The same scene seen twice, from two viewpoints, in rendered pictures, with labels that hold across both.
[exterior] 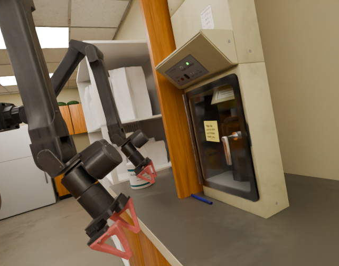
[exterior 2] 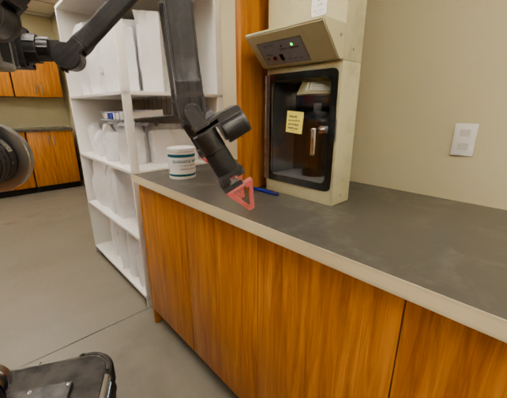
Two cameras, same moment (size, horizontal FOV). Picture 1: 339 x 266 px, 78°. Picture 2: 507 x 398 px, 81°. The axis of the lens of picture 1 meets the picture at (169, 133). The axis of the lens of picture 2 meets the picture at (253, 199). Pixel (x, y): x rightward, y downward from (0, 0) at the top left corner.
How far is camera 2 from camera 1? 40 cm
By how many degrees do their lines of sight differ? 22
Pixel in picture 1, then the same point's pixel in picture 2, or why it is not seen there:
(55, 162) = (200, 117)
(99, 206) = (230, 165)
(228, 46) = (339, 39)
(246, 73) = (346, 71)
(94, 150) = (232, 114)
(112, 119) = not seen: hidden behind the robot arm
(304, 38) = (390, 46)
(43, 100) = (194, 53)
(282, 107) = not seen: hidden behind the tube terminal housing
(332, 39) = (413, 56)
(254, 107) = (344, 106)
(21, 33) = not seen: outside the picture
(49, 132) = (198, 87)
